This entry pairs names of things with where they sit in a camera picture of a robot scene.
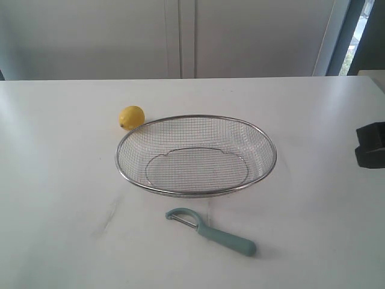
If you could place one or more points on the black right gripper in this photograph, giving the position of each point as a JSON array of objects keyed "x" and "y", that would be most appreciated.
[{"x": 370, "y": 152}]

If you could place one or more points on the teal handled vegetable peeler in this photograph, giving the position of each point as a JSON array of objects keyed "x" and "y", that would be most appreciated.
[{"x": 192, "y": 219}]

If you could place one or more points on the yellow lemon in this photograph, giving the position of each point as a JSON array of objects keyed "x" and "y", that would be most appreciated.
[{"x": 131, "y": 117}]

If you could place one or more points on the white cabinet doors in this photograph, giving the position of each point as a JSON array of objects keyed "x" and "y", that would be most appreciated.
[{"x": 167, "y": 39}]

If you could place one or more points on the window with dark frame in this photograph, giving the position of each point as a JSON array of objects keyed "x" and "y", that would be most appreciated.
[{"x": 363, "y": 27}]

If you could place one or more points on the oval metal wire mesh basket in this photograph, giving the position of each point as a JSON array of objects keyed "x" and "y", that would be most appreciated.
[{"x": 195, "y": 156}]

